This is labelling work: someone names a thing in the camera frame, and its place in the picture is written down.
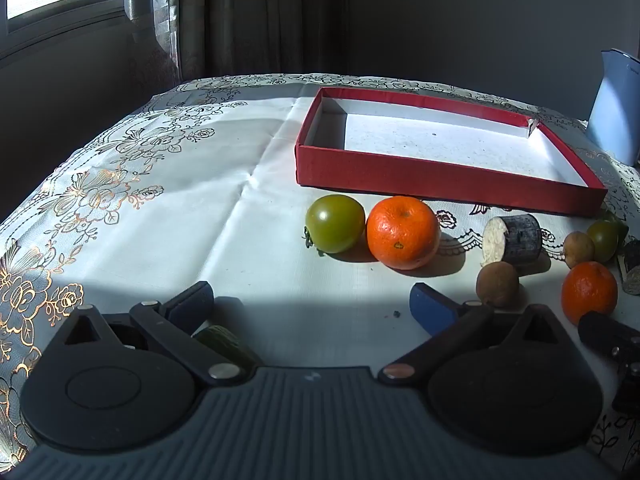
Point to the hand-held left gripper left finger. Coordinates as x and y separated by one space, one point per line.
192 305

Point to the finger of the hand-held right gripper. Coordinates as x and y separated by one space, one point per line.
607 332
630 387

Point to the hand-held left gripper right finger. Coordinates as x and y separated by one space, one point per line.
432 310

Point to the small orange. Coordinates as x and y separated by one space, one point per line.
589 292

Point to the green cucumber piece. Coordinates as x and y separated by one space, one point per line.
227 342

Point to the large orange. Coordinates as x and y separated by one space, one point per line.
402 232

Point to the small green tomato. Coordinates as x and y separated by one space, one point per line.
621 225
604 241

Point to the large green tomato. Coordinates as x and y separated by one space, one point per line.
335 222

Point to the red cardboard tray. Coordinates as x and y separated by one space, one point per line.
400 170

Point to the white floral tablecloth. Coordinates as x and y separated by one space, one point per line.
175 200

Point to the light blue electric kettle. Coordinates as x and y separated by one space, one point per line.
615 105

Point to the brown curtain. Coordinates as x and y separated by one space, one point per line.
250 15

